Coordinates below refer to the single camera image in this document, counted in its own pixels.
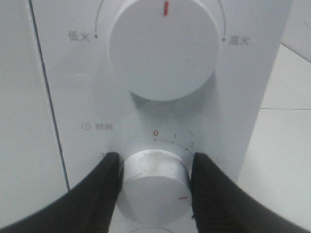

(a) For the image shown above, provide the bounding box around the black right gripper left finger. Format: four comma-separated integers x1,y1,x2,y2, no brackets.
0,152,121,233

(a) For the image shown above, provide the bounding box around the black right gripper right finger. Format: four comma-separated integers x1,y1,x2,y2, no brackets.
190,152,307,233

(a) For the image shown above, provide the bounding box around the white microwave door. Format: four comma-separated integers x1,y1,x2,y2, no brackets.
0,0,67,227

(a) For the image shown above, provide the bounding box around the white microwave knob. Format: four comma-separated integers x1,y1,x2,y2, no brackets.
107,0,219,101
117,150,191,225

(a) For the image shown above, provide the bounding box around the white microwave oven body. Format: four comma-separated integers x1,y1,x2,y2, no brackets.
0,0,294,233

